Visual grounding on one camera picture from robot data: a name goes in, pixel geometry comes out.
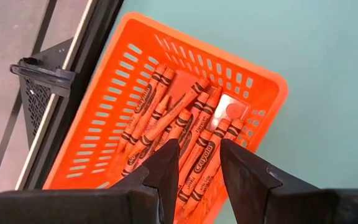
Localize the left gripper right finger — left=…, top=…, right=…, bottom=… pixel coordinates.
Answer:
left=219, top=138, right=358, bottom=224

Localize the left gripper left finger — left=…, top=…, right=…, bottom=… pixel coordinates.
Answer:
left=0, top=138, right=180, bottom=224

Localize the teal table mat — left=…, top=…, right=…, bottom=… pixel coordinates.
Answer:
left=98, top=0, right=358, bottom=224

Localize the black perforated computer case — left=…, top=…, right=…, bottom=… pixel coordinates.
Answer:
left=19, top=39, right=74, bottom=147

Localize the orange plastic basket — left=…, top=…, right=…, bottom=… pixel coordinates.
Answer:
left=42, top=11, right=289, bottom=224

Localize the black metal table frame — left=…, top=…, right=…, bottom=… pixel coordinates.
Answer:
left=14, top=0, right=126, bottom=191

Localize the black frame clamp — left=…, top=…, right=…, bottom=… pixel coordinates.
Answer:
left=10, top=57, right=76, bottom=98

